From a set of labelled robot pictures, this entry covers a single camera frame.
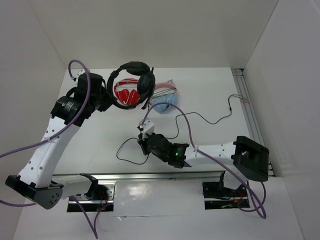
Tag black headset with microphone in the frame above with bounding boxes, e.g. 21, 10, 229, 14
106, 61, 156, 110

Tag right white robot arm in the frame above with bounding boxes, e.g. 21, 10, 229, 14
137, 133, 269, 196

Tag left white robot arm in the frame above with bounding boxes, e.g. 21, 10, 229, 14
5, 73, 112, 210

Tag red headphones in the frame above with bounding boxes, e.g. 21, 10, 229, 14
113, 78, 140, 105

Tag pink blue cat headphones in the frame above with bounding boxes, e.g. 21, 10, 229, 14
148, 79, 178, 114

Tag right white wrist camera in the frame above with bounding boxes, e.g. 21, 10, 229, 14
137, 119, 155, 139

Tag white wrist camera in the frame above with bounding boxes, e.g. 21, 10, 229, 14
73, 69, 86, 82
137, 119, 155, 139

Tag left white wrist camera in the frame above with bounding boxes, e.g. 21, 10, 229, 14
73, 69, 86, 82

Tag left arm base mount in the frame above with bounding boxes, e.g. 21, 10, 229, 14
74, 182, 116, 213

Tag aluminium rail front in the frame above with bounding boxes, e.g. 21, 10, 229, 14
51, 170, 276, 182

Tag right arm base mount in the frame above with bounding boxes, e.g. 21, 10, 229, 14
202, 172, 250, 210

